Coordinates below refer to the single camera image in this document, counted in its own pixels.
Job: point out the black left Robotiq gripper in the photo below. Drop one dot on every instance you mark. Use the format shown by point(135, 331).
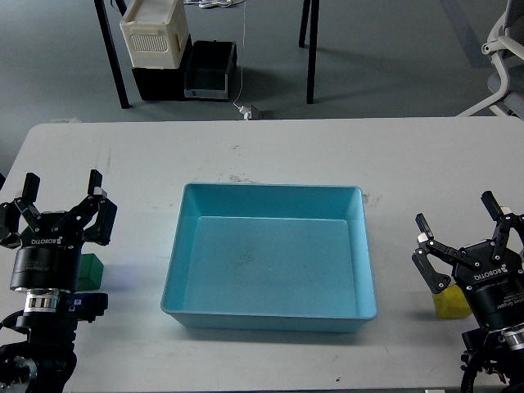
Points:
point(49, 255)

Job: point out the black table legs right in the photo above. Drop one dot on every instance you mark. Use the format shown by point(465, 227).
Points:
point(308, 37)

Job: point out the light blue plastic box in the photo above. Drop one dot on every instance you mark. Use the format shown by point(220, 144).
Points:
point(271, 257)

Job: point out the green block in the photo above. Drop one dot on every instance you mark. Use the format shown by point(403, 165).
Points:
point(90, 273)

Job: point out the white office chair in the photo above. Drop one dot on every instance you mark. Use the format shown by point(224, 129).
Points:
point(504, 41)

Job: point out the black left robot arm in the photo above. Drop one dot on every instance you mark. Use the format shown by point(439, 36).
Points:
point(45, 360)

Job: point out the cream plastic crate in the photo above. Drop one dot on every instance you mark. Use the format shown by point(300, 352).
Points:
point(155, 33)

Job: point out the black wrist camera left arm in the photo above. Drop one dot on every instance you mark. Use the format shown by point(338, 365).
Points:
point(83, 306)

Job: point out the black table leg left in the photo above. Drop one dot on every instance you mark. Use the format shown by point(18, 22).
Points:
point(100, 8)

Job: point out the yellow block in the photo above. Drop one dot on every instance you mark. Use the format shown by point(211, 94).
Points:
point(451, 303)

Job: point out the black crate under cream crate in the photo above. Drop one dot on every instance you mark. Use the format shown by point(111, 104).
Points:
point(163, 84)

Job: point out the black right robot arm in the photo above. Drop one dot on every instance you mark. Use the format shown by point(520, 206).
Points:
point(500, 352)

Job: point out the black open storage bin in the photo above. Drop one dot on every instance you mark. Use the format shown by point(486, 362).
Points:
point(210, 70)

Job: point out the white power adapter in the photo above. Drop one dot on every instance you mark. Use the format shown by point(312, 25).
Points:
point(251, 113)

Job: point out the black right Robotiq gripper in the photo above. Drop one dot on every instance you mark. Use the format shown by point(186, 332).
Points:
point(495, 282)

